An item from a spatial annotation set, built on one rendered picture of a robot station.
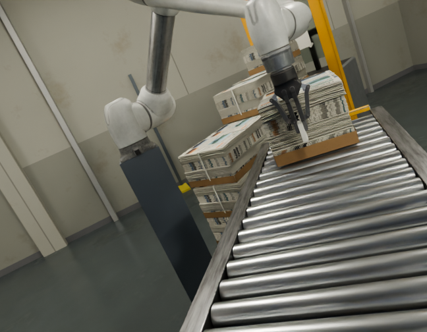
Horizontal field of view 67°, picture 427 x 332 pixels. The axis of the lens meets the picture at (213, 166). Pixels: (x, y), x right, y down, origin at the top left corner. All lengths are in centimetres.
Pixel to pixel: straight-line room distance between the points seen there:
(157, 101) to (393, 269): 127
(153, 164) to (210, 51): 315
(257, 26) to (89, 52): 355
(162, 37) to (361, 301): 123
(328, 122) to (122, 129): 90
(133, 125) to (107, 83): 279
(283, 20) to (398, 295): 73
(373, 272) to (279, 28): 66
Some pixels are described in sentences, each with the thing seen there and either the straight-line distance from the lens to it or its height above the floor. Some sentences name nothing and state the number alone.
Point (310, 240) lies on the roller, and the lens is 76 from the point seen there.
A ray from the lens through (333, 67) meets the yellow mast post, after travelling 319.
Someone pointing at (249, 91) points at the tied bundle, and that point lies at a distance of 223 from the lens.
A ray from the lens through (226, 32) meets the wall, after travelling 465.
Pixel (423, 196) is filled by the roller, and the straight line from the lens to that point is 81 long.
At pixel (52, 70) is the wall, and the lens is 441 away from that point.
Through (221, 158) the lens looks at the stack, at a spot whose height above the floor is 76.
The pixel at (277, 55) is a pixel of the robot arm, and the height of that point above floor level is 118.
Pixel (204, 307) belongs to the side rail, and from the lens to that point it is 69.
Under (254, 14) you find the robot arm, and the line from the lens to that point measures 98.
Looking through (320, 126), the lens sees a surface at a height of 90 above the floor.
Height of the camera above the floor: 120
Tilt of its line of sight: 15 degrees down
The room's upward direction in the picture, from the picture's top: 24 degrees counter-clockwise
